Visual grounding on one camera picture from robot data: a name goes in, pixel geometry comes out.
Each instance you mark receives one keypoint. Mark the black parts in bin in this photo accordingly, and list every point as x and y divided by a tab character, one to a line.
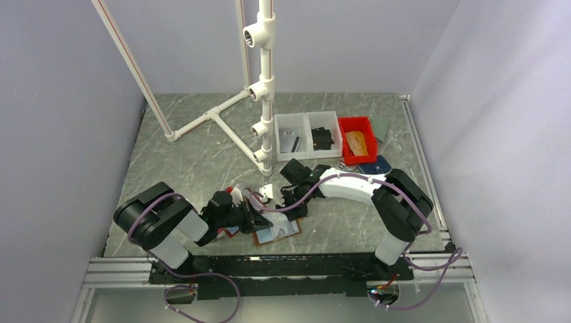
321	139

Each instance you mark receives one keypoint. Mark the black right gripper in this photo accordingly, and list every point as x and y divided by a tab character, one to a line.
293	213

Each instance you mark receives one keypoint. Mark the white PVC pipe frame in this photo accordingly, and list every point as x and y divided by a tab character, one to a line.
260	34

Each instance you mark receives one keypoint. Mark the red handled adjustable wrench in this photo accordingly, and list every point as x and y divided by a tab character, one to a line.
346	168

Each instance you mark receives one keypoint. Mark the brown leather card holder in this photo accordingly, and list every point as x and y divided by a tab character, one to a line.
281	229

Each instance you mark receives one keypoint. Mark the white two-compartment bin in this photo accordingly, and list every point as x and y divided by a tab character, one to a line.
303	123

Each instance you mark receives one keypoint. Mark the orange credit card in bin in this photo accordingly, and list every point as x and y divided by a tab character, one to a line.
356	143

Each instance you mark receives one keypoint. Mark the silver items in bin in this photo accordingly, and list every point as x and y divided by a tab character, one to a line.
285	139

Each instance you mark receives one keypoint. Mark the grey striped credit card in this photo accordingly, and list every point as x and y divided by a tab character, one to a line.
294	145

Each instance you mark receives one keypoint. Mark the blue leather card holder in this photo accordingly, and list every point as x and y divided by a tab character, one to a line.
380	166

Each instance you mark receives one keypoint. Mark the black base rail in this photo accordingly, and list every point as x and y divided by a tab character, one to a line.
350	274

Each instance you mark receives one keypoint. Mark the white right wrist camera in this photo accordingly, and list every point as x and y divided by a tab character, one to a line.
270	195

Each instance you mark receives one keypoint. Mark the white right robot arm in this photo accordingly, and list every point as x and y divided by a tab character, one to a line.
401	204

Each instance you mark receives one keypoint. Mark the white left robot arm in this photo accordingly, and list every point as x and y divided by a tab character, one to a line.
150	218

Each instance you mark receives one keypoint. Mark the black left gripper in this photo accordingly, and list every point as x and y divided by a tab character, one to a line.
252	221

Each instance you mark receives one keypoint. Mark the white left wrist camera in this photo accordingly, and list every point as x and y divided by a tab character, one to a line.
237	193

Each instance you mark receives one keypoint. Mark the red plastic bin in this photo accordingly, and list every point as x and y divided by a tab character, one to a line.
362	124

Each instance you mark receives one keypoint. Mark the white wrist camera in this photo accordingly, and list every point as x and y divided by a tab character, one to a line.
237	193
270	195

